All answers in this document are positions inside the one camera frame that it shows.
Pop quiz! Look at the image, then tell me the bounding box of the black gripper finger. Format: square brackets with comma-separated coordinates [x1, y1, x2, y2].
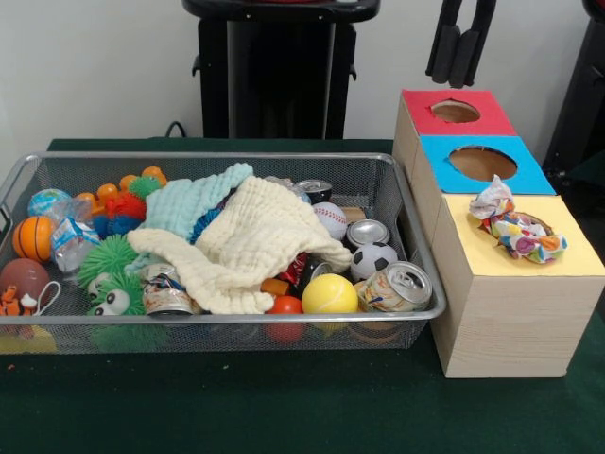
[448, 0, 496, 90]
[424, 0, 464, 85]

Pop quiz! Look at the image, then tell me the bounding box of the colourful polka-dot cloth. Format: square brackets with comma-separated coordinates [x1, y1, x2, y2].
[468, 174, 569, 264]

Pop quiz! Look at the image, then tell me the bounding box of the cream knitted cloth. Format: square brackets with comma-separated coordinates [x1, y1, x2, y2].
[126, 175, 354, 316]

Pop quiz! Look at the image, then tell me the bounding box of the crushed clear plastic bottle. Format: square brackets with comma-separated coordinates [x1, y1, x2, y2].
[46, 198, 101, 273]

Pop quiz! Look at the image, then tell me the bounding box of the wooden box with three holes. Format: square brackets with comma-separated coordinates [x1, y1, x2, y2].
[390, 88, 605, 378]

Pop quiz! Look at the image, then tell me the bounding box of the shallow mesh bin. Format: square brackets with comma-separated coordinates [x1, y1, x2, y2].
[0, 150, 447, 354]

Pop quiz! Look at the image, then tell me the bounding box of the black upright panel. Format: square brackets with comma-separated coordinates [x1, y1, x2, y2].
[542, 16, 605, 179]

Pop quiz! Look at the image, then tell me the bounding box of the dark green tablecloth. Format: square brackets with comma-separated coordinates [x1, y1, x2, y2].
[0, 136, 605, 454]
[564, 150, 605, 223]

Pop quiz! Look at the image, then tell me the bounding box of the silver drink can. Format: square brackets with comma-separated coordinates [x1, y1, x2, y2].
[347, 219, 391, 248]

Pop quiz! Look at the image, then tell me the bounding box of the white baseball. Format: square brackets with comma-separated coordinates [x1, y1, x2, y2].
[312, 201, 350, 241]

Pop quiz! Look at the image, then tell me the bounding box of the black and white soccer ball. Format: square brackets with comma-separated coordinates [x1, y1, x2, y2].
[349, 241, 399, 283]

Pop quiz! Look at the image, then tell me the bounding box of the printed drink can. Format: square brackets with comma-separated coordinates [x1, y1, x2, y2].
[357, 260, 434, 313]

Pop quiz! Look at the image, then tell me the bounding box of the yellow tennis ball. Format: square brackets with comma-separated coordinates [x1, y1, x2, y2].
[301, 272, 359, 315]

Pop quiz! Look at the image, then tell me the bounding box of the light blue knitted cloth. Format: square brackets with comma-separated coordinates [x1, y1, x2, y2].
[125, 163, 255, 275]

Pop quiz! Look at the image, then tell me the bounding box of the small red ball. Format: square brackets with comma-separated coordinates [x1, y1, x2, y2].
[267, 295, 304, 316]

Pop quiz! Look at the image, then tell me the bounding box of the blue green globe ball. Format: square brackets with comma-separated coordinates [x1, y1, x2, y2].
[26, 187, 72, 218]

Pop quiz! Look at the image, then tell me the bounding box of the orange mini basketball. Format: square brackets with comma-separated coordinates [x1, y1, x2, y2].
[12, 216, 57, 263]

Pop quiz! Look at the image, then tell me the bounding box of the brown mini football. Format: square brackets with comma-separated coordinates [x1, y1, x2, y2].
[0, 257, 51, 308]

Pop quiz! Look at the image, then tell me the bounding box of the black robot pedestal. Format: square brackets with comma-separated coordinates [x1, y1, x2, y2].
[181, 0, 382, 139]

